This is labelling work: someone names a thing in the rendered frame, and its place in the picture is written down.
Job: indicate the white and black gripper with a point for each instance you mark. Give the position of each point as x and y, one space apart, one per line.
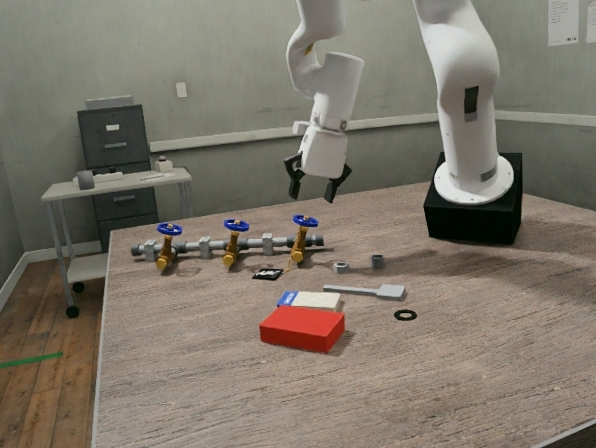
323 154

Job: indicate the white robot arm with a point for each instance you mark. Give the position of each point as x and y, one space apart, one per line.
466 68

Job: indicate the black tag with gold chain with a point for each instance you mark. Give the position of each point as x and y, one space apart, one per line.
273 273

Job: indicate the red block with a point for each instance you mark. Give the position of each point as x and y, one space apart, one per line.
303 328

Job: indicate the grey and white pipe manifold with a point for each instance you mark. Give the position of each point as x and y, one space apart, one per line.
171 249

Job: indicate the black rubber ring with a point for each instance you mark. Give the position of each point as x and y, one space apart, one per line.
412 317

